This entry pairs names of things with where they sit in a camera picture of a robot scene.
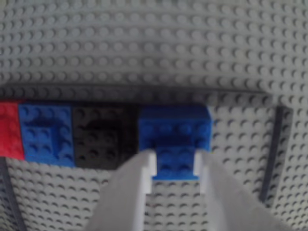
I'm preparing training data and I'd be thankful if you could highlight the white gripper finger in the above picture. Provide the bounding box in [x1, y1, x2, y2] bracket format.
[83, 150, 157, 231]
[193, 151, 297, 231]

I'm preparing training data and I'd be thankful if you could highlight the blue lego cube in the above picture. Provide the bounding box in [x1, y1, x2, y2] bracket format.
[18, 103, 76, 168]
[137, 104, 214, 181]

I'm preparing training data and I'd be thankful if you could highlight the black lego cube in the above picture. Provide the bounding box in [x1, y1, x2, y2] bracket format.
[71, 105, 141, 171]

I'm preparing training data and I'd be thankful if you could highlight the red lego cube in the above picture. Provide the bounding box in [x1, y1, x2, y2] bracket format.
[0, 102, 26, 161]

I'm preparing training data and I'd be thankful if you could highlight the long dark grey lego strip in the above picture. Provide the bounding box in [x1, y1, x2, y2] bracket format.
[0, 82, 265, 95]

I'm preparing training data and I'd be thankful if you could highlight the grey studded lego baseplate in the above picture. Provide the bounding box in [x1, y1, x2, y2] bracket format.
[0, 0, 308, 231]

